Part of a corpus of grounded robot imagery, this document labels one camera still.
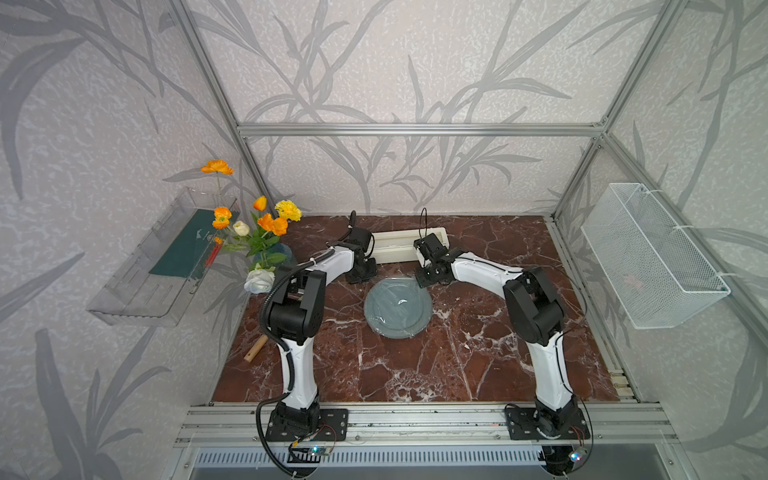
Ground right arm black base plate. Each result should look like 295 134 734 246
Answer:
504 404 592 442

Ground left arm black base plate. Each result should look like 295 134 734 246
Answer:
265 408 349 442

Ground white wire mesh basket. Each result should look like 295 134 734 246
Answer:
582 183 731 330

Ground white plastic wrap dispenser box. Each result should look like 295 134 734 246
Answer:
372 227 450 264

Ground right small circuit board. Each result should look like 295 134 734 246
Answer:
568 446 589 463

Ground flower bouquet in glass vase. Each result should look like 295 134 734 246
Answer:
212 195 303 294

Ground green garden fork wooden handle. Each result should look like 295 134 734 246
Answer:
244 335 269 363

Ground red pen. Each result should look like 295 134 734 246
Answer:
205 237 224 267

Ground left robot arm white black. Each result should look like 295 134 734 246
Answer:
260 226 377 431

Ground left green circuit board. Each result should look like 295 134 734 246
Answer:
289 444 334 462

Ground clear acrylic wall shelf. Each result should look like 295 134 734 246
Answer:
87 187 240 327

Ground dark green notebook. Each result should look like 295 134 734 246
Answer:
149 209 223 280

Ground grey-green round plate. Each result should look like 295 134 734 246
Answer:
363 276 434 341

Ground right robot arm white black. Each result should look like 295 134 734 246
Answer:
414 234 579 439

